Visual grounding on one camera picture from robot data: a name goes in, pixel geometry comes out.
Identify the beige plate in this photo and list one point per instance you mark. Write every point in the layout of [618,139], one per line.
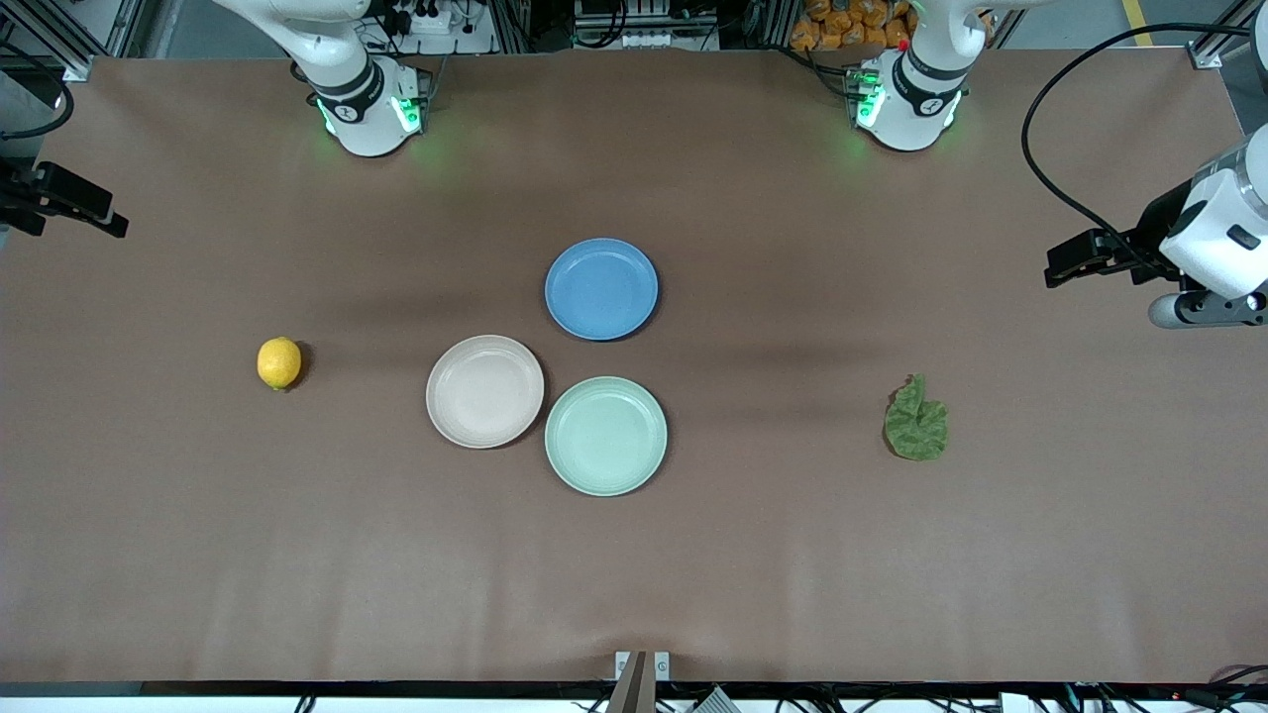
[484,392]

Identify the green lettuce leaf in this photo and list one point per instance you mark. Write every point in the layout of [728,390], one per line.
[916,426]

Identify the grey device with white connectors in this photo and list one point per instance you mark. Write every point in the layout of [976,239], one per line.
[644,40]

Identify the light green plate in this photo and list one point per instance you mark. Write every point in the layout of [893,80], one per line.
[605,437]

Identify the pile of orange objects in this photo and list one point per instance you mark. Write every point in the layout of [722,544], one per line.
[842,25]

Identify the white power strip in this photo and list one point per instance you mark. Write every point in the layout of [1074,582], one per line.
[436,22]

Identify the grey ribbed adapter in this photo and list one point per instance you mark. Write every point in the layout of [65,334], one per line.
[715,703]

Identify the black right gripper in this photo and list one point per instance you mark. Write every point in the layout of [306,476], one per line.
[22,194]

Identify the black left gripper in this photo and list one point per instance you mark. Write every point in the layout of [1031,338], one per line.
[1152,234]

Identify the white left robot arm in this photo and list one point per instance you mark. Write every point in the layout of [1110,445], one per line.
[916,109]

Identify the aluminium frame post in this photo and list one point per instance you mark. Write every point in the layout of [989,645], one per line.
[1207,56]
[124,25]

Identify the metal table edge bracket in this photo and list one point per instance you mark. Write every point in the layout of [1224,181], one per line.
[634,683]

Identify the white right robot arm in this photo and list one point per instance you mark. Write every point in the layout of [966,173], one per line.
[362,119]

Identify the yellow lemon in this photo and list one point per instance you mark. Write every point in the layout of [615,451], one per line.
[278,363]

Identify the blue plate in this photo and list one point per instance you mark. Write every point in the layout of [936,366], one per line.
[600,289]

